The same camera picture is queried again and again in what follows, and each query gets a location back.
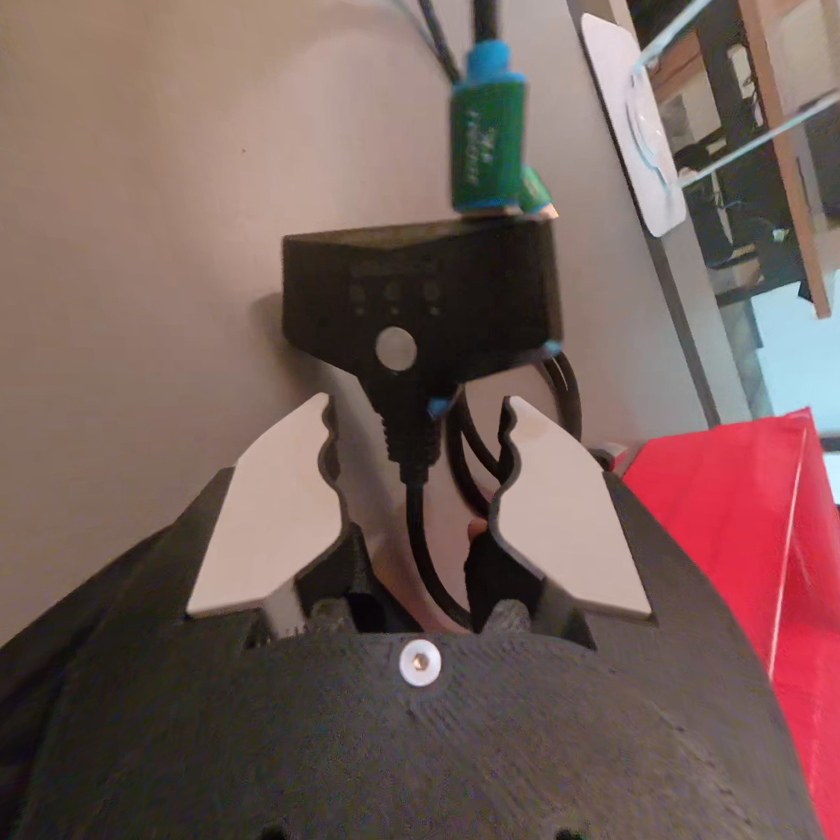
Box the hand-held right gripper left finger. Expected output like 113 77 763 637
185 392 350 635

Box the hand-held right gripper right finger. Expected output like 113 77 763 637
490 395 654 624

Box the red plastic bin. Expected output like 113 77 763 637
591 407 840 840

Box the black hdmi switch box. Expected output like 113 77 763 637
281 218 567 634

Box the green plug braided hdmi cable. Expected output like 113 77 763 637
425 338 584 521
449 0 530 215
521 167 560 222

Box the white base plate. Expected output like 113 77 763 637
579 12 688 238

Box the clear acrylic bracket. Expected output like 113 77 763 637
629 0 840 193

